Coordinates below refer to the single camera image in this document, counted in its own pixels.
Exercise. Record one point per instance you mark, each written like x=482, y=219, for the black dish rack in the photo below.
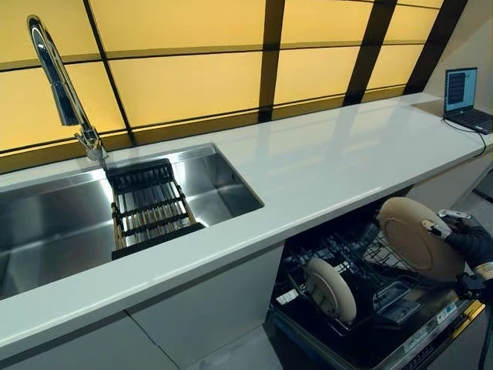
x=154, y=208

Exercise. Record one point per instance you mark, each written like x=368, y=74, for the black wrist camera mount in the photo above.
x=468, y=287

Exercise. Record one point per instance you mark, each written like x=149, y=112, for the yellow window with dark frame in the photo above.
x=185, y=85

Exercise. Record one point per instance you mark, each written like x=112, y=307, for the chrome kitchen faucet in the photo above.
x=63, y=96

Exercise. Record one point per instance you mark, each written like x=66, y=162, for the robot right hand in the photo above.
x=473, y=243

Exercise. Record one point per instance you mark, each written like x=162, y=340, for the beige ceramic plate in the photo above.
x=416, y=246
x=331, y=289

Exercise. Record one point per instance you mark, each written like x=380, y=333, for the grey laptop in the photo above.
x=460, y=88

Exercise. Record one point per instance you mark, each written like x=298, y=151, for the stainless steel sink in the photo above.
x=58, y=216

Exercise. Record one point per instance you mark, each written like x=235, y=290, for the built-in dishwasher housing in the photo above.
x=304, y=243

